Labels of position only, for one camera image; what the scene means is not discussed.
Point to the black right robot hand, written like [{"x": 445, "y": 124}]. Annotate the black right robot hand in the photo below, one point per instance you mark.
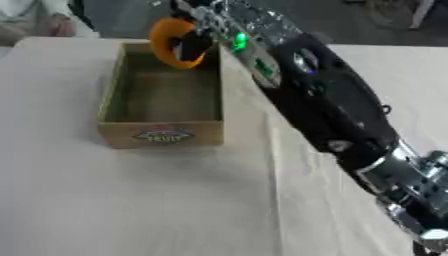
[{"x": 192, "y": 45}]

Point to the orange curved toy fruit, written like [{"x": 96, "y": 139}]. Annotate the orange curved toy fruit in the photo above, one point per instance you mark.
[{"x": 165, "y": 50}]

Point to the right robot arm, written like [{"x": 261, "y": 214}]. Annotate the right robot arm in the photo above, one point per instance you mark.
[{"x": 332, "y": 106}]

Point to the tan cardboard box green inside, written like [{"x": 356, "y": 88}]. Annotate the tan cardboard box green inside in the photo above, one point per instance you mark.
[{"x": 163, "y": 100}]

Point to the person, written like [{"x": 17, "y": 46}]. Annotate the person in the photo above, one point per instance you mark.
[{"x": 35, "y": 20}]

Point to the chair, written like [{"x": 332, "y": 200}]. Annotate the chair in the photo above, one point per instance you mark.
[{"x": 399, "y": 11}]

